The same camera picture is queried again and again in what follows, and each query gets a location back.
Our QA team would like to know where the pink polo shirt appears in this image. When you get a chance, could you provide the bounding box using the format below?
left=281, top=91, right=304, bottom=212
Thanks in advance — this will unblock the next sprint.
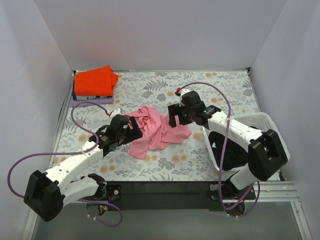
left=127, top=105, right=192, bottom=159

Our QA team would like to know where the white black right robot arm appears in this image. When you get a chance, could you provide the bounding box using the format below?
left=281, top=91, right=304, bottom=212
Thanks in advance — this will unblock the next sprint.
left=168, top=89, right=290, bottom=199

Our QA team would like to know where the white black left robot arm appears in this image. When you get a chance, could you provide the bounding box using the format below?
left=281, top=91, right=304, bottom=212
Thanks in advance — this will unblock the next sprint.
left=23, top=114, right=143, bottom=222

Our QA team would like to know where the folded lavender shirt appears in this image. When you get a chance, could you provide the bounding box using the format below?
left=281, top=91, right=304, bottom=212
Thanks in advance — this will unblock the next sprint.
left=69, top=96, right=114, bottom=108

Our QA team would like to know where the folded orange shirt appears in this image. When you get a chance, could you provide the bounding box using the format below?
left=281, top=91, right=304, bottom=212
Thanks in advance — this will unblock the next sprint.
left=74, top=65, right=119, bottom=97

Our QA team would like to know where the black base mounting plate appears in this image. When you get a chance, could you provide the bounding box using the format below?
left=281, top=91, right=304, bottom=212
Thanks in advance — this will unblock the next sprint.
left=77, top=180, right=257, bottom=212

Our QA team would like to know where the black shirt in basket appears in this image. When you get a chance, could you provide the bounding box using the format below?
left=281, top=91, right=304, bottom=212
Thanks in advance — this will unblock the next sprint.
left=208, top=131, right=248, bottom=171

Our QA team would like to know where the white plastic laundry basket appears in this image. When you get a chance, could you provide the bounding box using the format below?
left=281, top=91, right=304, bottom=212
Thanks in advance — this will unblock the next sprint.
left=203, top=112, right=290, bottom=171

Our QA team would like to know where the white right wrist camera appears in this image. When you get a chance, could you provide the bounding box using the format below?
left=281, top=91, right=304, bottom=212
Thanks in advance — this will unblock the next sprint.
left=174, top=87, right=190, bottom=98

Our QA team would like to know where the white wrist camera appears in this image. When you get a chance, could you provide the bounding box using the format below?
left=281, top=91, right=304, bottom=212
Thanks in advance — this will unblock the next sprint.
left=174, top=87, right=190, bottom=98
left=106, top=107, right=123, bottom=119

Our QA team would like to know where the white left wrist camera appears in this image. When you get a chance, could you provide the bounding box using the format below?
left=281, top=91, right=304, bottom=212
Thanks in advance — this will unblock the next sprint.
left=106, top=107, right=123, bottom=119

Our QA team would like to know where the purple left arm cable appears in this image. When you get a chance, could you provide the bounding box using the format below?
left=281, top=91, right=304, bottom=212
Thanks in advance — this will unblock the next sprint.
left=7, top=100, right=124, bottom=228

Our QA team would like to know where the aluminium front frame rail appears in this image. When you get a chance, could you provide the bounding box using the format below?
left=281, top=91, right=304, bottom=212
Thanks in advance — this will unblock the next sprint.
left=22, top=181, right=312, bottom=240

